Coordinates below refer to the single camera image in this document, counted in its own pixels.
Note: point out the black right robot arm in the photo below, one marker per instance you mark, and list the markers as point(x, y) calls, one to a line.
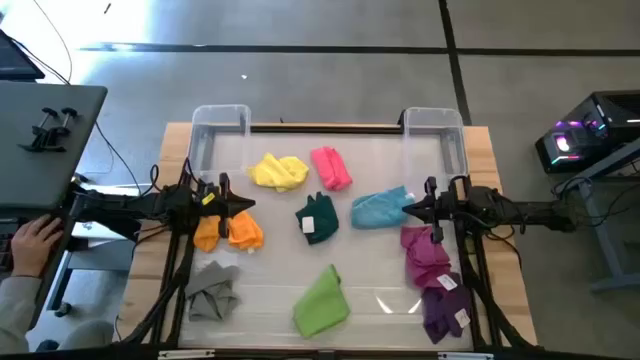
point(520, 210)

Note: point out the grey-legged desk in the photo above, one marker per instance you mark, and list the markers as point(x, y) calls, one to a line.
point(602, 230)

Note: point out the dark green towel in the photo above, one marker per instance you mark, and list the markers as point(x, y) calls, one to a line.
point(324, 209)

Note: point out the person's leg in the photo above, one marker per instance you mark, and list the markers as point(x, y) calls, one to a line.
point(90, 335)

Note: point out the black keyboard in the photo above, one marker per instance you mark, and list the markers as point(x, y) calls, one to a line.
point(6, 250)

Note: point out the pink towel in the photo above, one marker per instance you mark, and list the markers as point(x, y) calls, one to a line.
point(330, 167)

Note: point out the black desk clamp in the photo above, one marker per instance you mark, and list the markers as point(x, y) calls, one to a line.
point(47, 132)

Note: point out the person's hand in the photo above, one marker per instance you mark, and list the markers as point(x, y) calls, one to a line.
point(35, 245)

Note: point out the silver aluminium extrusion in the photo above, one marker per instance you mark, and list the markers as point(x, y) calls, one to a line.
point(186, 354)
point(465, 356)

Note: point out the grey towel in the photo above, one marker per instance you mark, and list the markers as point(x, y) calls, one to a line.
point(212, 290)

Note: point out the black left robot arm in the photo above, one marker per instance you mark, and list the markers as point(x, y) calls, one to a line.
point(130, 205)

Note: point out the black computer tower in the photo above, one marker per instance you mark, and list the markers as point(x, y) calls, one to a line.
point(595, 130)

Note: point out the light green towel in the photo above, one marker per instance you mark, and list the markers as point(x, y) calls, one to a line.
point(320, 305)

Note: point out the black monitor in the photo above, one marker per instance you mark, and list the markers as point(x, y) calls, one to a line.
point(15, 62)

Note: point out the yellow towel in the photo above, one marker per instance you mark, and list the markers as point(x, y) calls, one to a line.
point(277, 172)

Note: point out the purple towel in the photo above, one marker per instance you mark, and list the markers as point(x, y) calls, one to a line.
point(440, 310)

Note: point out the person's forearm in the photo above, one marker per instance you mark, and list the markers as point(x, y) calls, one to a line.
point(17, 310)

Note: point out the grey side desk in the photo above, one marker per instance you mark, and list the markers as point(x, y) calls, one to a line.
point(45, 165)

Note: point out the white box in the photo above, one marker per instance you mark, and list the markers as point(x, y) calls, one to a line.
point(102, 231)

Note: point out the orange towel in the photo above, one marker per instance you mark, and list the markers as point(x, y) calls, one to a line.
point(245, 232)

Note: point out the black table clamp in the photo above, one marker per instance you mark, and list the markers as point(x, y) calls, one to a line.
point(401, 118)

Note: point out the clear plastic storage bin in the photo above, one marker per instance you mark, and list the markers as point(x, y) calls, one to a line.
point(432, 122)
point(220, 120)

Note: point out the light blue towel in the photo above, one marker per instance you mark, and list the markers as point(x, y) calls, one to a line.
point(377, 210)

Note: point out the magenta towel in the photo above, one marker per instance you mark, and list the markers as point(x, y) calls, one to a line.
point(425, 260)

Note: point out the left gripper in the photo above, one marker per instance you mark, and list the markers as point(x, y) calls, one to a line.
point(224, 205)

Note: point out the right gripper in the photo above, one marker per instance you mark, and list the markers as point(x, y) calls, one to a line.
point(440, 207)

